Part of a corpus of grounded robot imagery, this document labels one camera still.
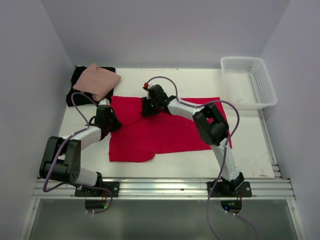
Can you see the aluminium rail frame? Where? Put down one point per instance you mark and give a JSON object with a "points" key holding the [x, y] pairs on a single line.
{"points": [[192, 188]]}

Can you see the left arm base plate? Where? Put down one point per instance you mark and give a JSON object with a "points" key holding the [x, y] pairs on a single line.
{"points": [[104, 189]]}

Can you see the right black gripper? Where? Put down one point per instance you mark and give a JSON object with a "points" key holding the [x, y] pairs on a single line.
{"points": [[146, 111]]}

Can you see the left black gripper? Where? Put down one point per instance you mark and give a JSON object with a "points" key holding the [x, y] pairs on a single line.
{"points": [[118, 124]]}

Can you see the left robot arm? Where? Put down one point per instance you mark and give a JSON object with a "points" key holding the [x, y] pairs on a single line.
{"points": [[61, 161]]}

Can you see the folded pink t shirt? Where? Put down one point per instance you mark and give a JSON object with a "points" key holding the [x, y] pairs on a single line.
{"points": [[97, 81]]}

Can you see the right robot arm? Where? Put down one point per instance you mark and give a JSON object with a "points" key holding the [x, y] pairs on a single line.
{"points": [[211, 125]]}

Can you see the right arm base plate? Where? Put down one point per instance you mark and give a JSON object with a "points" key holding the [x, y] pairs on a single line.
{"points": [[224, 189]]}

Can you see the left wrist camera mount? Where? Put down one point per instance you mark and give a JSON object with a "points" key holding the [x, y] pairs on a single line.
{"points": [[104, 101]]}

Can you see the folded black t shirt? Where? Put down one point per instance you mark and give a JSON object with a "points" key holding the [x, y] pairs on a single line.
{"points": [[78, 99]]}

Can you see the white plastic basket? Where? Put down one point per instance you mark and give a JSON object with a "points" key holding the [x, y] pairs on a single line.
{"points": [[248, 83]]}

